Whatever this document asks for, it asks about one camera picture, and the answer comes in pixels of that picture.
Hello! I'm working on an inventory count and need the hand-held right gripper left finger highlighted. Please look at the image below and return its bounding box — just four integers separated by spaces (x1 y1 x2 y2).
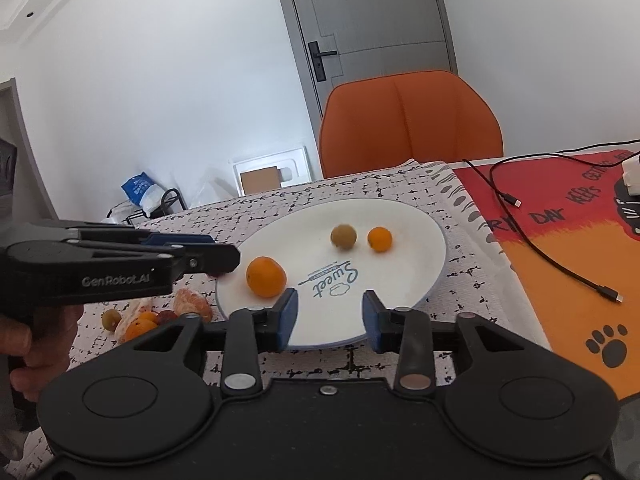
118 287 300 394

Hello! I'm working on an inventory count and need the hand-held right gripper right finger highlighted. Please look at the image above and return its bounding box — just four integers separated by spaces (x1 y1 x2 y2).
362 290 552 392

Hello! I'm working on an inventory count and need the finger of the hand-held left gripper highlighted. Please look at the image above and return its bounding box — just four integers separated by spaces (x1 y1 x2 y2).
56 220 217 249
79 241 242 282

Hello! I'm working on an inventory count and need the large orange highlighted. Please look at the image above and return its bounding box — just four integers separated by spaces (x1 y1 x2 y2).
245 256 288 297

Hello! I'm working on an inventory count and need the white round plate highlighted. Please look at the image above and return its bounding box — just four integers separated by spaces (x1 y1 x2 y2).
215 198 448 351

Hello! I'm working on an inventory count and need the pile of small fruits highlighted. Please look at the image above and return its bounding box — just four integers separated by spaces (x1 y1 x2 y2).
114 298 155 337

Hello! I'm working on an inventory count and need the person's left hand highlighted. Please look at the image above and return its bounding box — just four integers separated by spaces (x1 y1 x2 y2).
0 305 85 404

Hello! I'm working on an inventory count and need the peeled tangerine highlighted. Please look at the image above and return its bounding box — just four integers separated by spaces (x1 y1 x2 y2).
173 288 215 324

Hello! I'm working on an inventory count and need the blue plastic bag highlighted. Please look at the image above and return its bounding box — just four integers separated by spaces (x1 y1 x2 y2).
120 170 164 212

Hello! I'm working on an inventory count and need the small orange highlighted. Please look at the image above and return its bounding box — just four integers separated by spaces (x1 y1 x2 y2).
123 320 159 344
367 227 393 253

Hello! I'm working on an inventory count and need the green round fruit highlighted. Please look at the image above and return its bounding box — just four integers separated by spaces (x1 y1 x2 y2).
330 224 358 249

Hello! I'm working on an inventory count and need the grey cabinet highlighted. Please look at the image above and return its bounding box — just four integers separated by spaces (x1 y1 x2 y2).
0 78 60 227

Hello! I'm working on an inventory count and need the white foam box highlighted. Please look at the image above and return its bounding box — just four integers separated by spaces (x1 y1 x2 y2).
228 145 311 197

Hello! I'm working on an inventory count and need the black and white patterned tablecloth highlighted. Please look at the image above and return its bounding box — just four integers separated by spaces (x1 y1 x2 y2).
0 160 552 480

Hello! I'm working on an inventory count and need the red and orange printed mat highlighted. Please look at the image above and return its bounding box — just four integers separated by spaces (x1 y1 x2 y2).
452 146 640 402

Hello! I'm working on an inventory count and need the orange chair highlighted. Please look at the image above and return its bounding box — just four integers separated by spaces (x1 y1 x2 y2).
318 70 504 180

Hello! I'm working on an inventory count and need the grey door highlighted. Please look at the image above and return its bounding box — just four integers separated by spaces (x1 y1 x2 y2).
270 0 458 124

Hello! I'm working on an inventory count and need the white charger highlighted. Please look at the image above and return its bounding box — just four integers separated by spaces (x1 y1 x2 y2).
619 149 640 197

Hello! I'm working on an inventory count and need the black wire rack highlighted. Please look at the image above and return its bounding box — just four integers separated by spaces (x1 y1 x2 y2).
125 188 189 224

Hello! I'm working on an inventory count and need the black cable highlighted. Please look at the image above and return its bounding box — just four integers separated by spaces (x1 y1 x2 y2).
489 141 640 207
462 159 624 305

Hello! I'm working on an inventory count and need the black door handle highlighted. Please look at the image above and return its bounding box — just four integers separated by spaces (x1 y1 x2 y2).
307 40 339 82

